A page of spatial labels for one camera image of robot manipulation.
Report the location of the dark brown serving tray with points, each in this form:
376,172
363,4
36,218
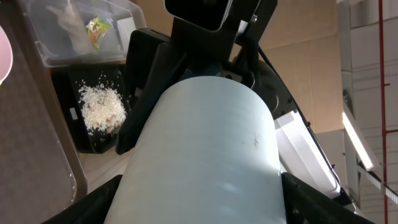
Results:
41,174

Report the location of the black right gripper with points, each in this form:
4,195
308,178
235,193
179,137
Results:
240,55

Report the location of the white paper cup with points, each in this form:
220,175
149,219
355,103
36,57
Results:
207,154

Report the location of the crumpled white tissue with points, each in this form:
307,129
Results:
70,21

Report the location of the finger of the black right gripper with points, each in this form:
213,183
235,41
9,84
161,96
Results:
167,68

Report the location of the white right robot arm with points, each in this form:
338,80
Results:
301,153

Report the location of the clear plastic bin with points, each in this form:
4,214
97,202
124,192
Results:
53,43

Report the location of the yellow green snack wrapper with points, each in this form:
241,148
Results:
96,30

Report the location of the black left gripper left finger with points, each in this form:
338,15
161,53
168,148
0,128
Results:
92,208

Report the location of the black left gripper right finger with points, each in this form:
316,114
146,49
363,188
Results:
304,204

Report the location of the pile of cooked rice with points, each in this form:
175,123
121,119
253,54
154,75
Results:
102,106

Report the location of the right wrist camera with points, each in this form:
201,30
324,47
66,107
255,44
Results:
253,15

